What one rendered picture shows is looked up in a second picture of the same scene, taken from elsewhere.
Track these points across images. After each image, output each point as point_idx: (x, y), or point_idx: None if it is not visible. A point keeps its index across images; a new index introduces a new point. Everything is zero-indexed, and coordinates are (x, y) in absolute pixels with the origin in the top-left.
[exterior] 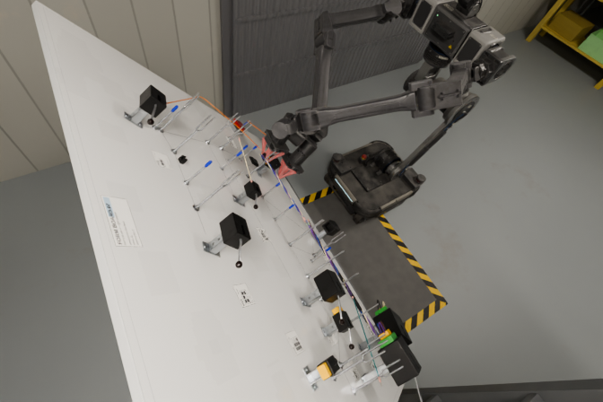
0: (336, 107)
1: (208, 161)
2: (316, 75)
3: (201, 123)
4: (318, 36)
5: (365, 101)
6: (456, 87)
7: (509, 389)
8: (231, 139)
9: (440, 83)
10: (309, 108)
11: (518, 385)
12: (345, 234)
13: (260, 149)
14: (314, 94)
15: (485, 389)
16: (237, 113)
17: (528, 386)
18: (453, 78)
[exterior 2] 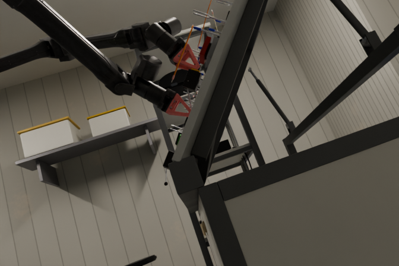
0: (114, 31)
1: None
2: (66, 21)
3: None
4: None
5: (94, 34)
6: (48, 41)
7: (162, 117)
8: (220, 20)
9: (48, 38)
10: (134, 24)
11: (159, 116)
12: (171, 128)
13: (198, 45)
14: (88, 41)
15: (167, 132)
16: None
17: (158, 110)
18: (13, 53)
